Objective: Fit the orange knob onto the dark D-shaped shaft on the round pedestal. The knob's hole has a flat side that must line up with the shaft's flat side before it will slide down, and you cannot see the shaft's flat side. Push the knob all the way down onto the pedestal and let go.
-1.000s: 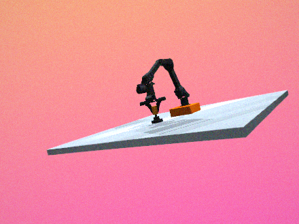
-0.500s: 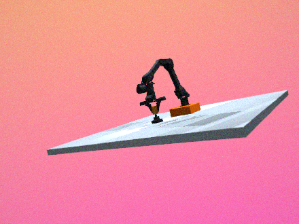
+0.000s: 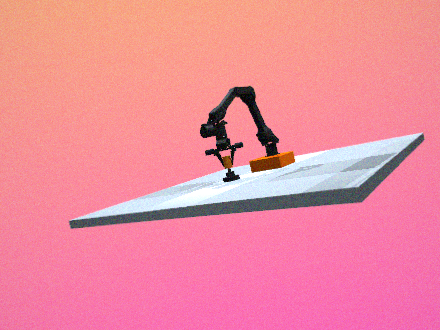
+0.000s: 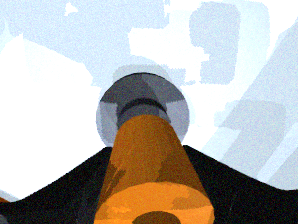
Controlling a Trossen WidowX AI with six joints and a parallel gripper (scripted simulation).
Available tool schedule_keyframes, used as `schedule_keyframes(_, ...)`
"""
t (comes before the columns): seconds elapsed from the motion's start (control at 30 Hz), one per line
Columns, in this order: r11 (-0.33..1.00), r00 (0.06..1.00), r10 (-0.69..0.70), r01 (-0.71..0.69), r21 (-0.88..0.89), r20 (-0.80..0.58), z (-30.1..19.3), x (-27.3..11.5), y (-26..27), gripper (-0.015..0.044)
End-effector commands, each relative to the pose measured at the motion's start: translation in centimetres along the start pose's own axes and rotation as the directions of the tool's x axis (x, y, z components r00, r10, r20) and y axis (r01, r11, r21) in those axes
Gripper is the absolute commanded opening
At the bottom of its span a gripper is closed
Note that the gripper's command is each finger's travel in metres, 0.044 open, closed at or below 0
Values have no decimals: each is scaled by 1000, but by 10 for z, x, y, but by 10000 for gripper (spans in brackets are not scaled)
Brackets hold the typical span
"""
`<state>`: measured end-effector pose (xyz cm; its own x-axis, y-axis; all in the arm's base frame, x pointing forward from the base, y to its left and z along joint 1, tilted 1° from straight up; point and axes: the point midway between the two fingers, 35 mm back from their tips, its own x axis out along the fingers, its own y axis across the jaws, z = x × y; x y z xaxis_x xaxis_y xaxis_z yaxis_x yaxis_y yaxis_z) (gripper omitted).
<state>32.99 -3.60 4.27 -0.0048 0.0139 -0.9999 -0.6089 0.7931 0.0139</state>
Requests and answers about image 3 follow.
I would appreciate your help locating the orange knob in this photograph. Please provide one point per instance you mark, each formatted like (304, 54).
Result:
(227, 162)

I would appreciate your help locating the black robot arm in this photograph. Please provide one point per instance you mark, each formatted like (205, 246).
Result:
(247, 96)

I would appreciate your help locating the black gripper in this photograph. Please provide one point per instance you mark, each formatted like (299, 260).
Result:
(232, 148)

